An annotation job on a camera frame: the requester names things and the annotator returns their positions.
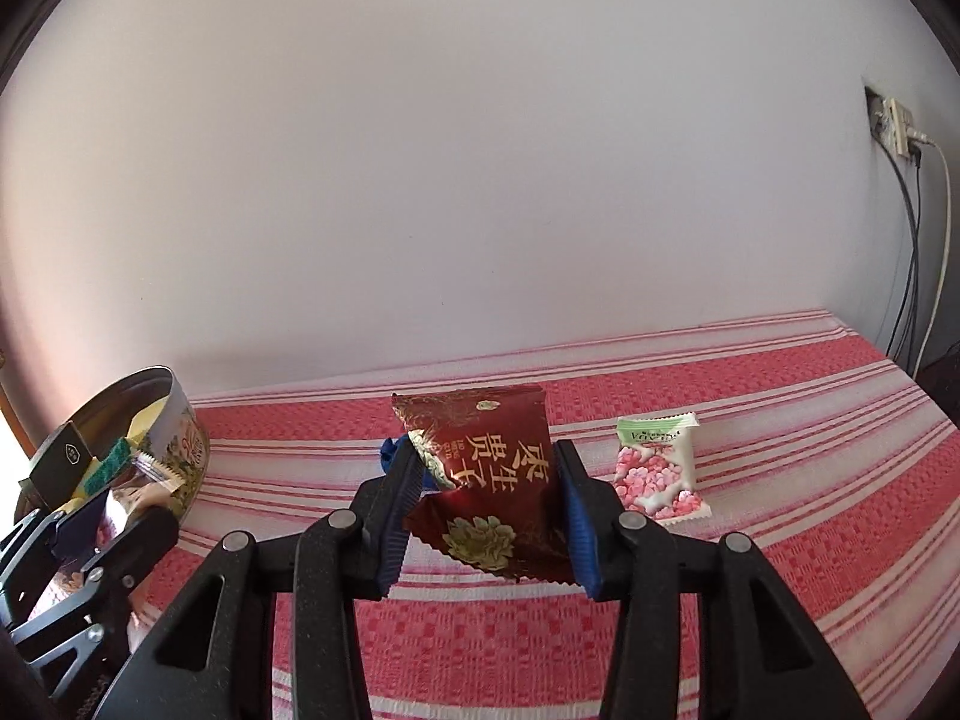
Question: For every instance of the dark red snack packet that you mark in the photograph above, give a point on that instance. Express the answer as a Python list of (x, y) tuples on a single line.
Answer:
[(495, 495)]

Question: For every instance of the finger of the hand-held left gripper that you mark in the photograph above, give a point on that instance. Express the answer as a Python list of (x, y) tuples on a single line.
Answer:
[(79, 529), (150, 540)]

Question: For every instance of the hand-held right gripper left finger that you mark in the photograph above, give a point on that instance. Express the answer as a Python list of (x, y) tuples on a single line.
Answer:
[(394, 540)]

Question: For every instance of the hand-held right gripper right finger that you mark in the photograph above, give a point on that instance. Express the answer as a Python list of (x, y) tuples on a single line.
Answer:
[(581, 540)]

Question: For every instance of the red striped tablecloth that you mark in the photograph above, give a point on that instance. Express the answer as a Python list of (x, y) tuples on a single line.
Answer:
[(787, 427)]

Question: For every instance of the blue scrunchie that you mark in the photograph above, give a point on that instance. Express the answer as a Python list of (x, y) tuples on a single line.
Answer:
[(390, 456)]

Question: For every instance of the green scouring pad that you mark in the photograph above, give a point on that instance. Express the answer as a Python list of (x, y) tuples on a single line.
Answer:
[(105, 469)]

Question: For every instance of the pink white candy packet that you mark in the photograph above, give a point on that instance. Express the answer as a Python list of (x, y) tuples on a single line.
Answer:
[(656, 472)]

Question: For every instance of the black box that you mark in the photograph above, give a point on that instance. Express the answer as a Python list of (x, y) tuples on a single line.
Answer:
[(60, 461)]

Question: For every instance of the round metal tin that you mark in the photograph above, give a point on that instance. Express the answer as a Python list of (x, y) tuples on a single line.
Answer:
[(187, 450)]

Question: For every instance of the white wall power socket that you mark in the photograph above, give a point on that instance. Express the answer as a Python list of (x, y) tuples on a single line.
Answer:
[(898, 124)]

